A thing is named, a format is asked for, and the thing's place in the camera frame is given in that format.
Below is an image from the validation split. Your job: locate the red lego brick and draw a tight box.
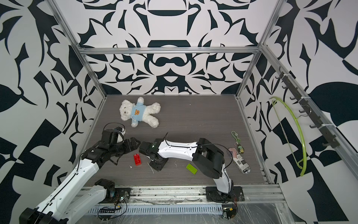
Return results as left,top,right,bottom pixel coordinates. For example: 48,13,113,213
133,154,142,166

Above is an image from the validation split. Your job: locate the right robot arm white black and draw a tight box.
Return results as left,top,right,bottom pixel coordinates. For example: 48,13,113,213
139,138,233,194

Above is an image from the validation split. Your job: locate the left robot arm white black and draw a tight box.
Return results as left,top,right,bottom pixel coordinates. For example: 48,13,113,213
19,138,141,224

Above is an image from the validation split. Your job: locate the lime long lego brick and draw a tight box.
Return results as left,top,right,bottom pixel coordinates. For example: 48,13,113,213
186,164,198,175

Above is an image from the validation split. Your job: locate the white teddy bear blue shirt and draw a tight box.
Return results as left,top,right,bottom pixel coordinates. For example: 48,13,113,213
119,97,161,128

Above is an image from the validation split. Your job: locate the black connector box left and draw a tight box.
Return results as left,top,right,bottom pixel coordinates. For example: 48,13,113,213
98,207,117,215

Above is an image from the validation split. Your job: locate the black connector box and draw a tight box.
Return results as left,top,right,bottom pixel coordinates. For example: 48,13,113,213
222,207,237,220
98,207,117,215

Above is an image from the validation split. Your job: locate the black connector box right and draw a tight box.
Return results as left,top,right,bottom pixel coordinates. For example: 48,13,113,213
222,207,237,220

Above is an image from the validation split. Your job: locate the green plastic hanger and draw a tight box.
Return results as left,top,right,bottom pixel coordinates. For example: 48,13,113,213
269,96,308,177

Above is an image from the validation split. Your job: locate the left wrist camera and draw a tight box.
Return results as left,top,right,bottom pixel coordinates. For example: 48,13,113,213
101,127,125,145

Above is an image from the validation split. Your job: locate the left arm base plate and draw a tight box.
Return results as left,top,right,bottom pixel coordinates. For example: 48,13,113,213
100,188,131,204

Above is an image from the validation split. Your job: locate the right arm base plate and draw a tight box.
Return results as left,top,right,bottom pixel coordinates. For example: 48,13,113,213
205,186,245,203

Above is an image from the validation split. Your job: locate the green keychain with charm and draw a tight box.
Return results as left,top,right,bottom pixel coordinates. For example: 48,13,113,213
231,131,244,154

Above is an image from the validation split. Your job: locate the black wall hook rail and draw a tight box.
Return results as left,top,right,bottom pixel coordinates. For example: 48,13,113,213
277,67,340,148

